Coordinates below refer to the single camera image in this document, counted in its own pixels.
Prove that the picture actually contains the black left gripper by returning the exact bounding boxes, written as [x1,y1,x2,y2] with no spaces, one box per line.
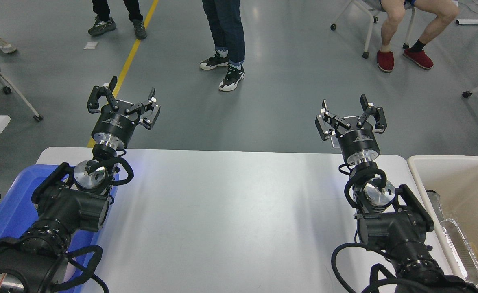
[87,76,160,150]

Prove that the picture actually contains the seated person bare legs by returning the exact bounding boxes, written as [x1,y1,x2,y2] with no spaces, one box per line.
[376,0,461,73]

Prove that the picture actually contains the white plastic bin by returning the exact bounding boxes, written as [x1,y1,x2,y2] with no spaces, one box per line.
[408,155,478,278]

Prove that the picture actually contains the aluminium foil tray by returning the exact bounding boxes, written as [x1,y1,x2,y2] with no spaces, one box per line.
[440,218,478,288]

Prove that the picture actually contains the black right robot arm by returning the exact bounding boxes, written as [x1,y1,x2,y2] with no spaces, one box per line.
[315,95,478,293]

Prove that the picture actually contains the person in black trousers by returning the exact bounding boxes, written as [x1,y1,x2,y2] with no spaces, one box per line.
[87,0,148,40]

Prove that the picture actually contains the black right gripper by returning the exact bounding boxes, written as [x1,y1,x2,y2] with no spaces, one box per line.
[315,94,388,165]

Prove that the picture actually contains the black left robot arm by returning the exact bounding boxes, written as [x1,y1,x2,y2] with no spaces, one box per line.
[0,76,160,293]

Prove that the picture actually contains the person in blue jeans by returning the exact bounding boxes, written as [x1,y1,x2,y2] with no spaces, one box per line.
[199,0,246,92]

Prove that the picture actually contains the white office chair right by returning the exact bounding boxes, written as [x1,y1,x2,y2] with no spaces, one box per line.
[330,0,416,59]

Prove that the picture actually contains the clear plastic in bin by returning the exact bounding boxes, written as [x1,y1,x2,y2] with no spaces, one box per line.
[426,189,445,222]

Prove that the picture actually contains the white paper on floor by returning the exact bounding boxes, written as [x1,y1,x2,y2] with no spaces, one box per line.
[84,41,98,50]

